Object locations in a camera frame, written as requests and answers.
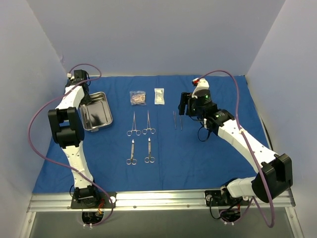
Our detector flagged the steel instrument tray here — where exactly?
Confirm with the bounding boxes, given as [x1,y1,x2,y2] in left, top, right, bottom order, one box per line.
[79,92,113,132]

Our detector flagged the white paper packet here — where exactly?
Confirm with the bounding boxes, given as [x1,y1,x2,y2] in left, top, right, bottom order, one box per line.
[154,88,165,105]

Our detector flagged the steel hemostat forceps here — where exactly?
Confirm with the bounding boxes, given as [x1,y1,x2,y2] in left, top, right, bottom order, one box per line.
[126,113,142,136]
[142,111,156,135]

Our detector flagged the purple printed packet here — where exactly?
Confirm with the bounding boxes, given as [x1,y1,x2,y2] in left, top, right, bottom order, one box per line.
[130,91,146,106]

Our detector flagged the blue surgical drape cloth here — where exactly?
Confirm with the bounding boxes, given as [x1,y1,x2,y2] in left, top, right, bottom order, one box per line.
[32,75,283,194]

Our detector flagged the steel surgical scissors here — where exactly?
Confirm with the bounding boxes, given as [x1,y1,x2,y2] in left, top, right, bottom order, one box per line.
[144,138,155,163]
[126,139,137,165]

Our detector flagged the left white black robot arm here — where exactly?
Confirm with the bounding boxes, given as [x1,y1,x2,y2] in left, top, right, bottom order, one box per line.
[48,76,100,208]

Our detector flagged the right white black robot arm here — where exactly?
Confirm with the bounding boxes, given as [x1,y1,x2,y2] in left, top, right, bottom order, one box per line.
[178,89,293,205]

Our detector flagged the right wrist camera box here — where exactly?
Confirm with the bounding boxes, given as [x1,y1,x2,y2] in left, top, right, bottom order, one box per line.
[194,89,212,108]

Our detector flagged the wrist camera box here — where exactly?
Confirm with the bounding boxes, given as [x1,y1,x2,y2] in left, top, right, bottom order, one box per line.
[194,89,212,108]
[73,69,88,80]

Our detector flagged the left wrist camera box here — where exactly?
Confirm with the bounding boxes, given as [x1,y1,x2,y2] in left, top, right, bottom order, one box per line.
[73,69,88,80]

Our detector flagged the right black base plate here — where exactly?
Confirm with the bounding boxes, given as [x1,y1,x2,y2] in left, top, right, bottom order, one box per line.
[204,188,249,207]

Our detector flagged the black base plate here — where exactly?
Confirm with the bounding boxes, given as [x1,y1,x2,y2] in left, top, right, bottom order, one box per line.
[204,188,249,207]
[70,191,117,209]

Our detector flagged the front aluminium rail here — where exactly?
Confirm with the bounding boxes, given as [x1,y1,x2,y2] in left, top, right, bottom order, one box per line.
[27,187,296,212]

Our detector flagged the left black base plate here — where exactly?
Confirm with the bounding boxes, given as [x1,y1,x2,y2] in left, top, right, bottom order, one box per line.
[70,191,117,209]

